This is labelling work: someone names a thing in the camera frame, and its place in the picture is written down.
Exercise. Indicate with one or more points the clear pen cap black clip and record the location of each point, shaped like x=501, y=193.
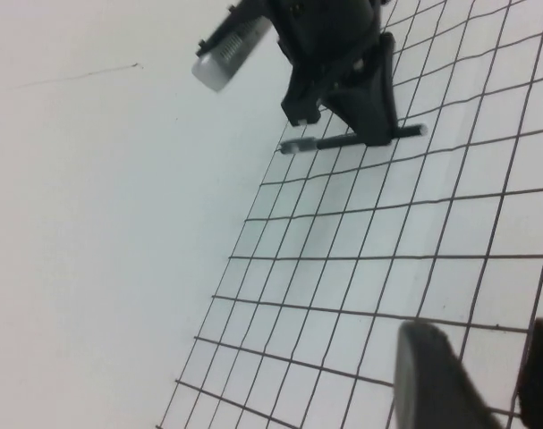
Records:
x=298, y=145

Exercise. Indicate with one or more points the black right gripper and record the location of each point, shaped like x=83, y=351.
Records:
x=324, y=31

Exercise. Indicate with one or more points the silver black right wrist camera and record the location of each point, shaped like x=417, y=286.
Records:
x=226, y=58

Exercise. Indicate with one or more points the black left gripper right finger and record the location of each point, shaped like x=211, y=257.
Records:
x=541, y=380

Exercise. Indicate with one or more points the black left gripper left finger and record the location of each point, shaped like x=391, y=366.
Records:
x=427, y=384

